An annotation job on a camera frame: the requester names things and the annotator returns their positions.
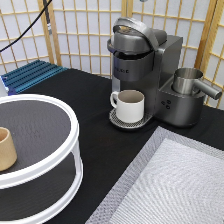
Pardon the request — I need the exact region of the white two-tier round shelf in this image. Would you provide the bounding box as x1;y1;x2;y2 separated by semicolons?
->
0;94;83;224

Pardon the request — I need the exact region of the steel milk frother jug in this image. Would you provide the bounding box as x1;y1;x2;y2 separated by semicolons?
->
172;68;222;100

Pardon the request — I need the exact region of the wooden shoji screen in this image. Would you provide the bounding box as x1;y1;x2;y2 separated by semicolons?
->
0;0;224;110

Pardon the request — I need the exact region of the grey pod coffee machine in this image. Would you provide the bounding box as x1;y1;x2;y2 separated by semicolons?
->
107;17;204;130

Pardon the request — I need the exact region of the white ceramic mug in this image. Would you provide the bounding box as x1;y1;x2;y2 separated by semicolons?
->
110;90;145;123

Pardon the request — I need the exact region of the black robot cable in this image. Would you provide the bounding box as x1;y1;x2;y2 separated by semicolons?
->
0;0;54;54

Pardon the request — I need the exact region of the grey woven placemat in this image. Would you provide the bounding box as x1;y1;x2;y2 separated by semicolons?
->
85;127;224;224

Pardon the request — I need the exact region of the tan wooden cup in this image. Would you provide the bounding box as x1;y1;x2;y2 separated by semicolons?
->
0;127;17;171

